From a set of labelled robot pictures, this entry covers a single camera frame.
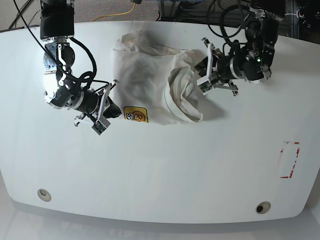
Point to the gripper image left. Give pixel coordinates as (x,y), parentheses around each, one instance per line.
(63,90)

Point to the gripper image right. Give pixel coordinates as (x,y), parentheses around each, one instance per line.
(250,61)

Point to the white t-shirt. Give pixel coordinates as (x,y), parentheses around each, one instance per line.
(157,84)

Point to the left table grommet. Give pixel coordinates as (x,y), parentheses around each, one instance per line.
(44,195)

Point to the table grommet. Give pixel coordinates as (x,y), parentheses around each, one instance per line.
(263,207)
(44,195)

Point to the red tape rectangle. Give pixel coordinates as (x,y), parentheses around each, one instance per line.
(288,157)

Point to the right table grommet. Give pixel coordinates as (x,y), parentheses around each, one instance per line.
(263,207)

